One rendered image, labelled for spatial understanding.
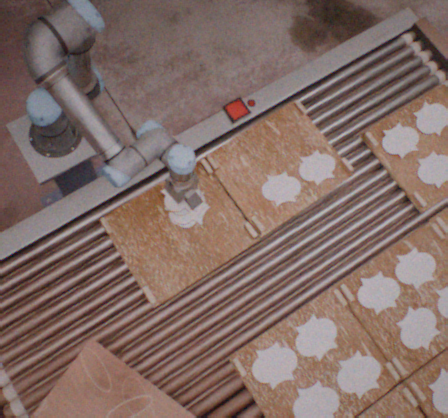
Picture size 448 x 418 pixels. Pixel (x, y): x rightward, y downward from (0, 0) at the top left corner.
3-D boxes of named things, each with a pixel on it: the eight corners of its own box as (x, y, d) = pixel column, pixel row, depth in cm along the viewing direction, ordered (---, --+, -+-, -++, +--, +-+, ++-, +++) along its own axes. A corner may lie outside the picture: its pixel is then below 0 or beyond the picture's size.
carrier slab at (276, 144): (202, 158, 200) (202, 156, 198) (294, 102, 210) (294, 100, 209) (261, 238, 191) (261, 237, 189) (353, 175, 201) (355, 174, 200)
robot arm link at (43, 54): (2, 39, 139) (124, 192, 155) (38, 14, 143) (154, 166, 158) (-2, 47, 150) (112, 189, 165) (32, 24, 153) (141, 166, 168)
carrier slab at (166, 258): (99, 220, 189) (98, 219, 188) (201, 160, 200) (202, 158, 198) (154, 309, 180) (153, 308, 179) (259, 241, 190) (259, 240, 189)
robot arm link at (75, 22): (51, 95, 196) (32, 10, 144) (84, 70, 201) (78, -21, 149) (74, 120, 195) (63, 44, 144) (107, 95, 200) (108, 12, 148)
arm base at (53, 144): (25, 130, 203) (19, 117, 193) (60, 107, 207) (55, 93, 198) (51, 161, 199) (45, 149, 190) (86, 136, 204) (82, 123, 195)
